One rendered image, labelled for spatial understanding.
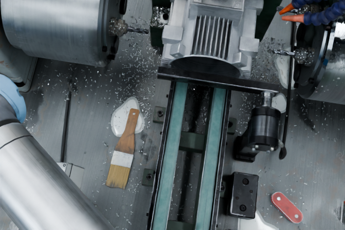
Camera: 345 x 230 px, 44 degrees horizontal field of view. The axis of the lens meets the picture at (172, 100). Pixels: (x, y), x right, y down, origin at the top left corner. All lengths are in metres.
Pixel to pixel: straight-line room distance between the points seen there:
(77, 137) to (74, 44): 0.32
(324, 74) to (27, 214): 0.59
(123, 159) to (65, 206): 0.60
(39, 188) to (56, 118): 0.65
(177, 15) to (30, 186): 0.53
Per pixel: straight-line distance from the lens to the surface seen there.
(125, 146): 1.06
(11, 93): 0.54
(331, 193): 1.13
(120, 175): 1.05
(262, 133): 0.85
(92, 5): 0.82
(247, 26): 0.90
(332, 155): 1.15
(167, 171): 0.94
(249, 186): 1.01
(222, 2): 0.86
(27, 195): 0.47
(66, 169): 0.79
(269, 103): 0.89
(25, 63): 1.10
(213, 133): 0.96
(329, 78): 0.86
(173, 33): 0.86
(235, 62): 0.84
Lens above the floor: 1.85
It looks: 72 degrees down
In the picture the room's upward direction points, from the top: 5 degrees clockwise
